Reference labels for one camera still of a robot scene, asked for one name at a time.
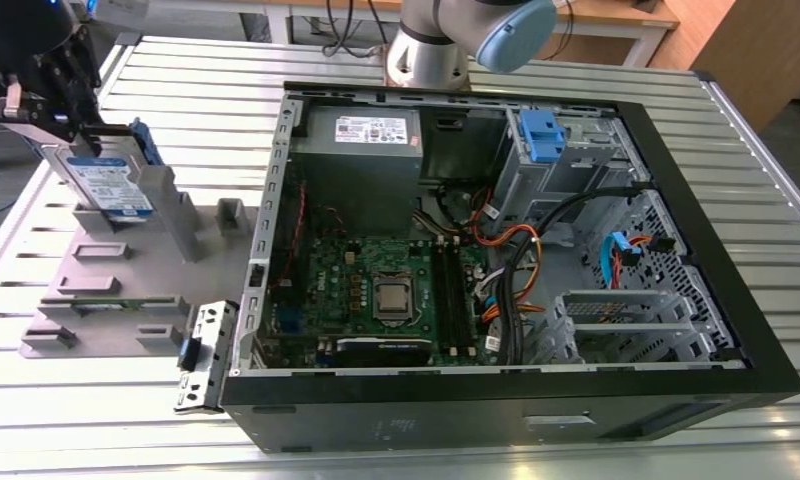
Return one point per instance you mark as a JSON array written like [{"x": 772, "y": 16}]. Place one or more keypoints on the metal slot retainer bracket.
[{"x": 206, "y": 320}]

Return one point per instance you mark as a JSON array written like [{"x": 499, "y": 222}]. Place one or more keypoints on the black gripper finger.
[
  {"x": 62, "y": 90},
  {"x": 89, "y": 60}
]

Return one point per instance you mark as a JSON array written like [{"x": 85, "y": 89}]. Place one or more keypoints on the green motherboard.
[{"x": 333, "y": 300}]

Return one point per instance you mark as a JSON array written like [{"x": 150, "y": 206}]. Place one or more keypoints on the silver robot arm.
[{"x": 427, "y": 55}]

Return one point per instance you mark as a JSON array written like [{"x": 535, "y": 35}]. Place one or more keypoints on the CPU socket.
[{"x": 395, "y": 276}]

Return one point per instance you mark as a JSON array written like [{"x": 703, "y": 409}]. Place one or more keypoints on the grey parts rack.
[{"x": 146, "y": 280}]

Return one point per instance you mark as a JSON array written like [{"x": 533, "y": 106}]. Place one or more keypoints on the metal optical drive cage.
[{"x": 553, "y": 180}]

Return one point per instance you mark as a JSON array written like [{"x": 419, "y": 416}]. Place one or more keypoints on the black PC case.
[{"x": 440, "y": 415}]

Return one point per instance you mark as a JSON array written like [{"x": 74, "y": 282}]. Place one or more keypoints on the wooden desk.
[{"x": 620, "y": 17}]

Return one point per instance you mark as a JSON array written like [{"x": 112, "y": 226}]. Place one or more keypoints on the hard disk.
[{"x": 106, "y": 185}]

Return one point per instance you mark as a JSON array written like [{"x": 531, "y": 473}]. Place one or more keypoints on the grey side camera bracket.
[{"x": 33, "y": 130}]

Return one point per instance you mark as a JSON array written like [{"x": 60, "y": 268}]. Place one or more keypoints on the black RAM slot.
[
  {"x": 443, "y": 300},
  {"x": 460, "y": 300}
]

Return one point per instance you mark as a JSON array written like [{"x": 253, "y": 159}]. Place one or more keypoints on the silver CPU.
[{"x": 395, "y": 299}]

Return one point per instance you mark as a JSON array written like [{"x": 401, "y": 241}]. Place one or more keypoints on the blue drive cage latch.
[{"x": 540, "y": 135}]

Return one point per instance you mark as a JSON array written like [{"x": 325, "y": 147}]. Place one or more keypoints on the grey power supply unit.
[{"x": 360, "y": 190}]

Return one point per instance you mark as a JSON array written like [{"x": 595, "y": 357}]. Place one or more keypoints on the black graphics card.
[{"x": 383, "y": 350}]

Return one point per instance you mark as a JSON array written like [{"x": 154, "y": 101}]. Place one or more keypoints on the white desk frame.
[{"x": 276, "y": 27}]

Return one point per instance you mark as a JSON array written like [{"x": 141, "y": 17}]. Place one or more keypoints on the green RAM stick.
[{"x": 126, "y": 302}]

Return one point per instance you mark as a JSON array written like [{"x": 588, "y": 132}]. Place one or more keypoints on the wooden cabinet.
[{"x": 760, "y": 50}]

